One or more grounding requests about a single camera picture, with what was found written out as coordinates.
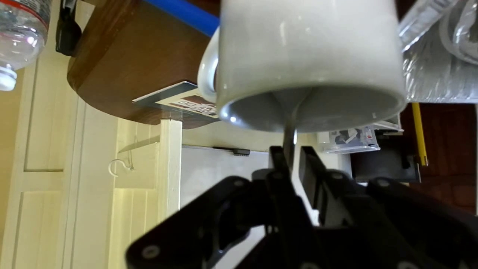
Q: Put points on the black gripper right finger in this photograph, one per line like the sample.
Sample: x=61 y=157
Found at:
x=359 y=214

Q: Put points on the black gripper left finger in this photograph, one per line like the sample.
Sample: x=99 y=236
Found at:
x=279 y=199

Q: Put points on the white mug with fork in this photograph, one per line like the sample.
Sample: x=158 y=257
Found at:
x=309 y=49

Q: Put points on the yellow stick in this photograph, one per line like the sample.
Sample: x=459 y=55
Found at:
x=419 y=134

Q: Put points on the blue bowl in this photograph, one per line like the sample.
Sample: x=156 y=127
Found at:
x=185 y=12

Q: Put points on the upright plastic water bottle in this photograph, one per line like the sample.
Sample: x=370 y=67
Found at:
x=20 y=34

